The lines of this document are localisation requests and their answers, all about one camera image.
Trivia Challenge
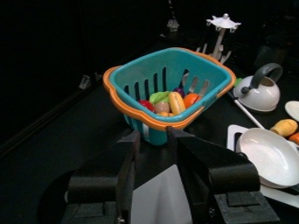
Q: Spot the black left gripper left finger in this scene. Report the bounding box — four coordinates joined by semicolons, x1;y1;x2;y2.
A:
60;129;142;224

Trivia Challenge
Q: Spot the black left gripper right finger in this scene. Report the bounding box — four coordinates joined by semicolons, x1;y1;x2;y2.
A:
166;125;282;224

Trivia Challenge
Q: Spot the white toy frying pan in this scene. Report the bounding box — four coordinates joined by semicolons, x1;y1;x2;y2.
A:
228;92;299;189

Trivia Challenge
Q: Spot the white paper sheet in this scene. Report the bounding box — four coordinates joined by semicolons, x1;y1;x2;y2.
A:
130;164;194;224

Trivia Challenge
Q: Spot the orange toy carrot piece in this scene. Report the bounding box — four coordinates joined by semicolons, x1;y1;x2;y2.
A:
287;131;299;146

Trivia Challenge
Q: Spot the tan toy potato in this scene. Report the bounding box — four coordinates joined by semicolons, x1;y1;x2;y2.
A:
270;118;299;138

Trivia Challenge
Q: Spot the orange toy fruit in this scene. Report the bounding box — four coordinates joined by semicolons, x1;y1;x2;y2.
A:
182;93;202;109

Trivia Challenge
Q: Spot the beige toy mushroom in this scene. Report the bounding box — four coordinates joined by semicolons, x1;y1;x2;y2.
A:
154;101;172;115

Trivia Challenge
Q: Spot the red toy fruit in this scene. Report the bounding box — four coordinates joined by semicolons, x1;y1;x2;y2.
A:
138;100;156;113

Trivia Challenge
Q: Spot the white toy plate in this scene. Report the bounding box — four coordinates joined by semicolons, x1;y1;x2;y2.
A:
284;100;299;123

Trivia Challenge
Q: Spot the purple toy eggplant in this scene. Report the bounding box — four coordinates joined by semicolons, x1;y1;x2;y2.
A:
172;87;187;98

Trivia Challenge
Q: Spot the green toy vegetable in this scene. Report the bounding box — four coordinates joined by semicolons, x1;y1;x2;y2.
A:
148;90;174;106

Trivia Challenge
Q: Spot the teal orange-rimmed toy basket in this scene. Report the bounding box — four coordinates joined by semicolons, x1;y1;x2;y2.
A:
102;46;239;146

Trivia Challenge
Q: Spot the white utensil stand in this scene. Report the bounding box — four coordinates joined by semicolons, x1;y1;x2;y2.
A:
195;12;243;65

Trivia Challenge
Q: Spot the white toy kettle grey handle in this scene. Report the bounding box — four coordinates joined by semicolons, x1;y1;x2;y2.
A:
232;62;284;113

